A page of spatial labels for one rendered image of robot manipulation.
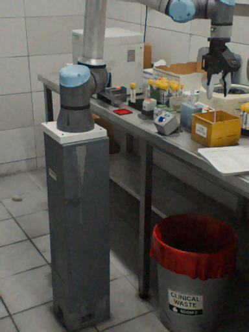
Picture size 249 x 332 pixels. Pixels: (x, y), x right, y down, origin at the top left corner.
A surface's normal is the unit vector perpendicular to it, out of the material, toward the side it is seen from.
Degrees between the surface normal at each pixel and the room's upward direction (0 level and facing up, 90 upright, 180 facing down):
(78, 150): 90
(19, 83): 90
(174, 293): 94
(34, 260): 0
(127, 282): 0
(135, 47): 90
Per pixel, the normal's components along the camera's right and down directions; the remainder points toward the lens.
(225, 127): 0.44, 0.35
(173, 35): -0.87, 0.18
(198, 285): -0.04, 0.44
